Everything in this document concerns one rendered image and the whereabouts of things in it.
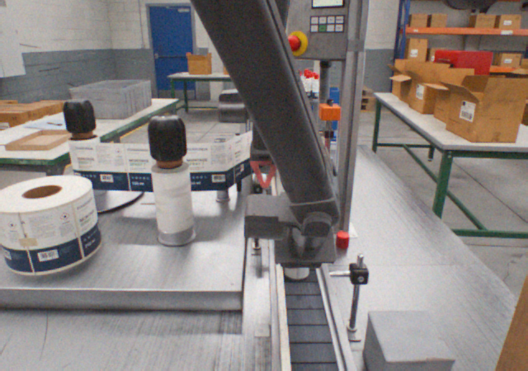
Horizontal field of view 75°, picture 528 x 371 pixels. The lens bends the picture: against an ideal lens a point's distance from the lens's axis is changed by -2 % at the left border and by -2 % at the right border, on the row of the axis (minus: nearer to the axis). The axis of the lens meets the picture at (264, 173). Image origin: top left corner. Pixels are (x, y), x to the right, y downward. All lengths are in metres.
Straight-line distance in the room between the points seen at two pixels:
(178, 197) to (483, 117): 1.92
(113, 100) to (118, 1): 6.76
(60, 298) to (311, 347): 0.50
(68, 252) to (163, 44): 8.24
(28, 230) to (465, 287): 0.92
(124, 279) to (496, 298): 0.77
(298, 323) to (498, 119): 1.99
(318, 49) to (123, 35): 8.60
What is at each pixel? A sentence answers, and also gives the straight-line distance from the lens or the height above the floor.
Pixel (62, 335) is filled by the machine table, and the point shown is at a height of 0.83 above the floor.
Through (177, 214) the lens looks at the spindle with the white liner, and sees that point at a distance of 0.83.
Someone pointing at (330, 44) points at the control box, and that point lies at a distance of 0.89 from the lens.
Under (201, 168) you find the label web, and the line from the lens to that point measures 1.02.
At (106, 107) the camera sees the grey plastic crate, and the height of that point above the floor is 0.89.
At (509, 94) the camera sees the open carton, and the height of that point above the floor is 1.07.
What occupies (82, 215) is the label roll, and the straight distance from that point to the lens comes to 0.85.
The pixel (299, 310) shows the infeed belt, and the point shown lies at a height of 0.88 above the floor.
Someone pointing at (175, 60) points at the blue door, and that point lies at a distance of 8.87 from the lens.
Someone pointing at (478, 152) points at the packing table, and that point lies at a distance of 2.42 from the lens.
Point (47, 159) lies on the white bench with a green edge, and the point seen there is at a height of 0.80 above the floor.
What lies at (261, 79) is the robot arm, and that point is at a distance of 0.31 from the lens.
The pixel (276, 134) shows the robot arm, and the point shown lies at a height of 1.24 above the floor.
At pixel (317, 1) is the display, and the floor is 1.42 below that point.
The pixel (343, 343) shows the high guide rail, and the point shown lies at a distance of 0.52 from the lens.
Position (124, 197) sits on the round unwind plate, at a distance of 1.14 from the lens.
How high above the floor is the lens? 1.33
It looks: 20 degrees down
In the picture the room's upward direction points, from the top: straight up
